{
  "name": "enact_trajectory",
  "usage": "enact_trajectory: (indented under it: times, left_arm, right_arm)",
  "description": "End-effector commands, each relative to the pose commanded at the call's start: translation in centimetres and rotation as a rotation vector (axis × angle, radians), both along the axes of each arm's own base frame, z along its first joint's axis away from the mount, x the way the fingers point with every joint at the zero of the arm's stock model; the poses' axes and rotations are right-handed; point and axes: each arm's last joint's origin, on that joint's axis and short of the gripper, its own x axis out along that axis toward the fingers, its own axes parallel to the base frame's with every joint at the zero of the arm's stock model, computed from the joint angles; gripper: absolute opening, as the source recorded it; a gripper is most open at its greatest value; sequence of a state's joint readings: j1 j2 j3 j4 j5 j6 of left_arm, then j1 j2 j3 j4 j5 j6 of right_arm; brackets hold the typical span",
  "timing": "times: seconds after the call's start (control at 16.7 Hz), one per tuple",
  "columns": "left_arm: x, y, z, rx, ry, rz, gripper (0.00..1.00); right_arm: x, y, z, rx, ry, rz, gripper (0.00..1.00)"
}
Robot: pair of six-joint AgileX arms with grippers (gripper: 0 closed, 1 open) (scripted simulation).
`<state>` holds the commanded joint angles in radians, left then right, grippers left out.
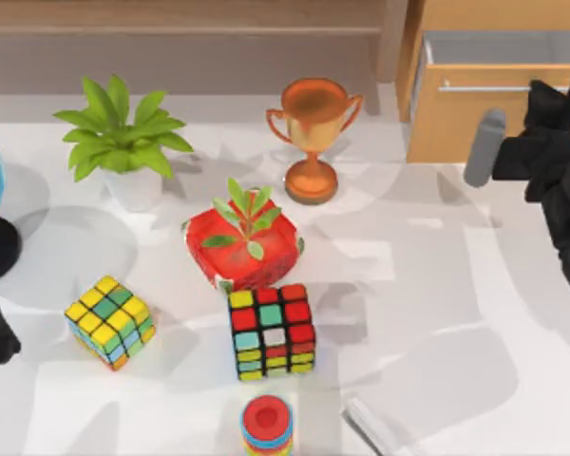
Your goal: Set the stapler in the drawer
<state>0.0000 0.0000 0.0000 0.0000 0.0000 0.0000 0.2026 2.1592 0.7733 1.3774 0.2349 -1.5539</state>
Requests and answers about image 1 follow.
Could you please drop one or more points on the pale grey rounded box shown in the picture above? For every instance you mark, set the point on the pale grey rounded box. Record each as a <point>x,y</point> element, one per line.
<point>484,147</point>

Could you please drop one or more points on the pale wooden drawer front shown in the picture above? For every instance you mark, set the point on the pale wooden drawer front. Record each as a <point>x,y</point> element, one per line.
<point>446,128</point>

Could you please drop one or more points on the wooden cupboard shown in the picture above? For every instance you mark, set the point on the wooden cupboard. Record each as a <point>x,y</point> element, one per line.
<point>413,28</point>

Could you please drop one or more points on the bronze trophy cup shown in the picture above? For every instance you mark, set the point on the bronze trophy cup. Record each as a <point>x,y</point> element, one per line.
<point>311,123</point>

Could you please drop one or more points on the red pot with small plant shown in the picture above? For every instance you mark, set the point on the red pot with small plant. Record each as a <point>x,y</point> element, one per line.
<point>240,252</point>

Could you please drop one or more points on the red and yellow puzzle cube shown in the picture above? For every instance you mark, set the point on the red and yellow puzzle cube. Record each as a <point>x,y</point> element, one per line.
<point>271,332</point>

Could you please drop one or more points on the wooden open shelf unit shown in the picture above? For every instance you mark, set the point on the wooden open shelf unit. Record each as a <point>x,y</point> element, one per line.
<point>180,33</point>

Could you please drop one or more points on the stack of coloured rings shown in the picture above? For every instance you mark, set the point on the stack of coloured rings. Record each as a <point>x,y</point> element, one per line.
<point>267,423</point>

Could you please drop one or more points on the green plant in white pot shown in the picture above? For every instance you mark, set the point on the green plant in white pot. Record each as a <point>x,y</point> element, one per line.
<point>116,138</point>

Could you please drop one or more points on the yellow and green puzzle cube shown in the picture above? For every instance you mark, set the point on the yellow and green puzzle cube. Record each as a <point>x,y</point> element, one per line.
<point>107,323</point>

